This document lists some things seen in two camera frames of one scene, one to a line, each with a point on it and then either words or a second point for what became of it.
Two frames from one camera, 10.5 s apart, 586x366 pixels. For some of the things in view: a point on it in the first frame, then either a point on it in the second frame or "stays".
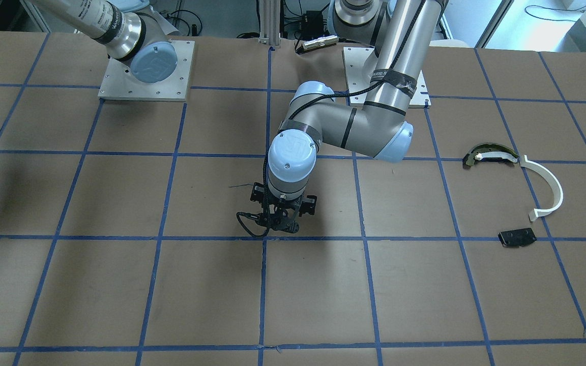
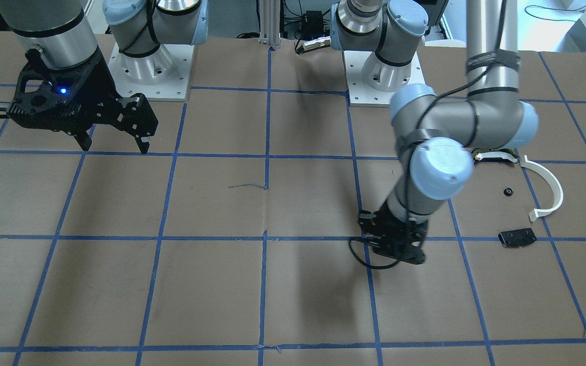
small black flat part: [521, 237] stays
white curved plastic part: [535, 212] stays
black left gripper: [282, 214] to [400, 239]
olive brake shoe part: [489, 151] stays
